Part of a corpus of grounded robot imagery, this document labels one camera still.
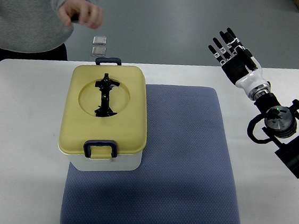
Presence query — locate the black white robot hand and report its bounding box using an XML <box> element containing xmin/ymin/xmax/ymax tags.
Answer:
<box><xmin>208</xmin><ymin>28</ymin><xmax>270</xmax><ymax>99</ymax></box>

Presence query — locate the yellow box lid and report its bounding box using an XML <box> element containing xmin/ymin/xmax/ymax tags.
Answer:
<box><xmin>59</xmin><ymin>65</ymin><xmax>147</xmax><ymax>159</ymax></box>

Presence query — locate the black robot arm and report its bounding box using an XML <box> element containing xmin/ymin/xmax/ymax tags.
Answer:
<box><xmin>208</xmin><ymin>28</ymin><xmax>299</xmax><ymax>181</ymax></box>

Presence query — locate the white storage box base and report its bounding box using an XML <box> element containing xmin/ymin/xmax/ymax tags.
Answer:
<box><xmin>59</xmin><ymin>140</ymin><xmax>143</xmax><ymax>171</ymax></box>

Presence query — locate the person's hand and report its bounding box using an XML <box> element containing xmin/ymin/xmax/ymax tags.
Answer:
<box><xmin>57</xmin><ymin>0</ymin><xmax>104</xmax><ymax>29</ymax></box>

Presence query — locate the upper metal floor plate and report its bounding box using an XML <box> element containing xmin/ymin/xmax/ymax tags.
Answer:
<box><xmin>92</xmin><ymin>36</ymin><xmax>107</xmax><ymax>45</ymax></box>

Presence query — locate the metal floor plate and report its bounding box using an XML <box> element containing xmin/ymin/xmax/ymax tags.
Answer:
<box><xmin>92</xmin><ymin>46</ymin><xmax>106</xmax><ymax>57</ymax></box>
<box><xmin>92</xmin><ymin>36</ymin><xmax>107</xmax><ymax>45</ymax></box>

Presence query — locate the lower metal floor plate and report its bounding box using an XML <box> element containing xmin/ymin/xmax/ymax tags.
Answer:
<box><xmin>92</xmin><ymin>46</ymin><xmax>106</xmax><ymax>57</ymax></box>

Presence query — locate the blue padded mat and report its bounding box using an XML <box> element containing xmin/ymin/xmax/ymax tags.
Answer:
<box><xmin>60</xmin><ymin>84</ymin><xmax>240</xmax><ymax>224</ymax></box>

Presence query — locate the grey sweater person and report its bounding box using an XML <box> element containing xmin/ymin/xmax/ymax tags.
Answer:
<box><xmin>0</xmin><ymin>0</ymin><xmax>97</xmax><ymax>61</ymax></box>

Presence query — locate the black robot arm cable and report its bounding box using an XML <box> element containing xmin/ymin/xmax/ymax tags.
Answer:
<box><xmin>245</xmin><ymin>111</ymin><xmax>276</xmax><ymax>145</ymax></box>

